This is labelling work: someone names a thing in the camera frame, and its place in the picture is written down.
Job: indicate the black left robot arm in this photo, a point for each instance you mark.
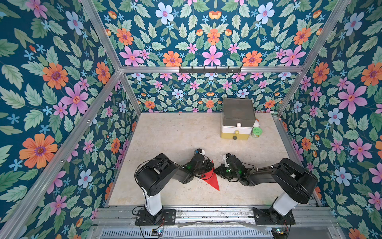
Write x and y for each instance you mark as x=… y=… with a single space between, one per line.
x=153 y=175

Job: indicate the small three-drawer cabinet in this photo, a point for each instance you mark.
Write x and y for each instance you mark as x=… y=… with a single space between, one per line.
x=238 y=119

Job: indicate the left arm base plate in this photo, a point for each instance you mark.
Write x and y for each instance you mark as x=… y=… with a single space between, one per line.
x=163 y=218

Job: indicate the small circuit board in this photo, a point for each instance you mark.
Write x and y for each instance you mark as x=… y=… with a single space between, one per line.
x=279 y=231
x=157 y=232

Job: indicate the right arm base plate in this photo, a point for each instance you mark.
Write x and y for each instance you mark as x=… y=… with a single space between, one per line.
x=269 y=216

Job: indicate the black hook rail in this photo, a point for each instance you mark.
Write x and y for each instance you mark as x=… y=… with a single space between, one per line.
x=204 y=70

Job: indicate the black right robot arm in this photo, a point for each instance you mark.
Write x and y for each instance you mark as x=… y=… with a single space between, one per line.
x=297 y=183

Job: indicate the white orange object behind cabinet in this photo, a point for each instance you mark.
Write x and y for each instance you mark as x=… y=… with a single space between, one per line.
x=257 y=123

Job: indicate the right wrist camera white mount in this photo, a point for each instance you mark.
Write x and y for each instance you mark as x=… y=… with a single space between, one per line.
x=226 y=157

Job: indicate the small circuit board right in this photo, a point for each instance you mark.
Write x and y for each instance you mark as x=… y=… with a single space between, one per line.
x=279 y=231

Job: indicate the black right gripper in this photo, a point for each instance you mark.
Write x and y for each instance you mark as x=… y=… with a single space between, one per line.
x=223 y=170

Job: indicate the green lidded jar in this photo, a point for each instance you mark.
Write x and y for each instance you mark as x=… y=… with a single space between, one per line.
x=256 y=132

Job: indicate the aluminium front rail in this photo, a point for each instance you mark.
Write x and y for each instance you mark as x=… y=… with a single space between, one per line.
x=124 y=216

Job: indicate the small circuit board left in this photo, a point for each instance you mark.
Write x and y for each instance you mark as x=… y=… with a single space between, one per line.
x=157 y=232

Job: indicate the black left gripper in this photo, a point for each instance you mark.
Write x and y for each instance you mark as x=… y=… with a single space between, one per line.
x=206 y=163

